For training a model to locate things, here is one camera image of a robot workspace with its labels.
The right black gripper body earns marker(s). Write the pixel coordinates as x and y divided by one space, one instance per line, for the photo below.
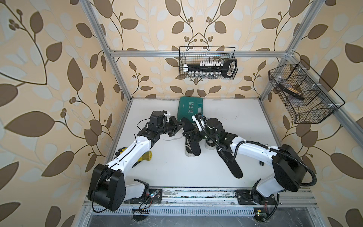
214 138

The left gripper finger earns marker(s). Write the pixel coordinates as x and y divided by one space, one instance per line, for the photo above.
176 130
178 124

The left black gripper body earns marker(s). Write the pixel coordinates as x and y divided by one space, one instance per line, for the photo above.
166 127

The black insole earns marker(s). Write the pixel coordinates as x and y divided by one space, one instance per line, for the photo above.
231 163
189 127

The black white sneaker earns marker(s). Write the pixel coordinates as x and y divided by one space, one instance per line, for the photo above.
190 152
210 145

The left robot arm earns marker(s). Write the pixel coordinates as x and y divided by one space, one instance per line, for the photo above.
108 187

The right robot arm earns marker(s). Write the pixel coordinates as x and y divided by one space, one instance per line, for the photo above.
288 169

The yellow tape on arm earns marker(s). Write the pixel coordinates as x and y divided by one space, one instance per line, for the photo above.
147 156

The green plastic tool case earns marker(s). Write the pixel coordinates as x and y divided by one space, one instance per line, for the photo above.
189 106

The black socket set holder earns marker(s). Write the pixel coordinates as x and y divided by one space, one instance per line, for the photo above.
224 69

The black brush in basket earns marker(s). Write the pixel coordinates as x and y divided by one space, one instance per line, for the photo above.
291 93

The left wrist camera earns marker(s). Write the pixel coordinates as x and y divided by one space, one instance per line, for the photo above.
167 115

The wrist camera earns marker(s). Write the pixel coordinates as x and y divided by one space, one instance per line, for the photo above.
167 115
199 120

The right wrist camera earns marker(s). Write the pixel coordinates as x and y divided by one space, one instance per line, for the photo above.
199 120

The back wire basket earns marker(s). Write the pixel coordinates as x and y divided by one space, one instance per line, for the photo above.
195 54

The wire basket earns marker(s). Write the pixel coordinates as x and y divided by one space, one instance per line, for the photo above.
195 54
321 100

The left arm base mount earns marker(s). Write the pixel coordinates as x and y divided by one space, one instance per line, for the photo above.
139 191

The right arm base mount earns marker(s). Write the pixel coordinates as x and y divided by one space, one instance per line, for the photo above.
247 197

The aluminium front rail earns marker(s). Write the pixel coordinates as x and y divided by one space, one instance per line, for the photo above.
224 202

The right wire basket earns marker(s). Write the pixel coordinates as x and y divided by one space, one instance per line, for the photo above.
321 100

